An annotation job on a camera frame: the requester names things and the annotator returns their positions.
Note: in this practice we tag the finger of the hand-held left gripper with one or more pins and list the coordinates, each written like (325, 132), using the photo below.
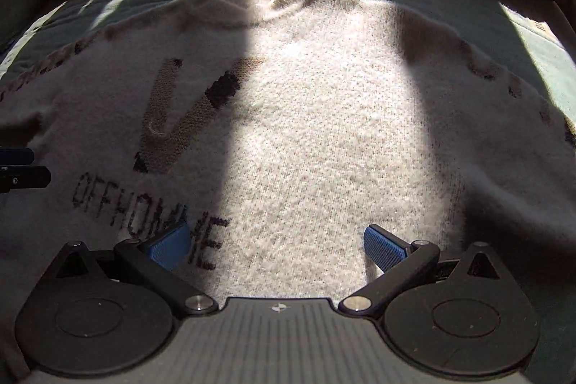
(18, 156)
(27, 179)

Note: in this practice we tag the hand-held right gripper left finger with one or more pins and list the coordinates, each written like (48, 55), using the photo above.
(172, 247)

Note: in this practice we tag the white knitted sweater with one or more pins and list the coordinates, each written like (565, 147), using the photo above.
(315, 141)

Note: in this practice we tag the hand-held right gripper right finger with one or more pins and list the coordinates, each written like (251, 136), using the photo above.
(382, 247)

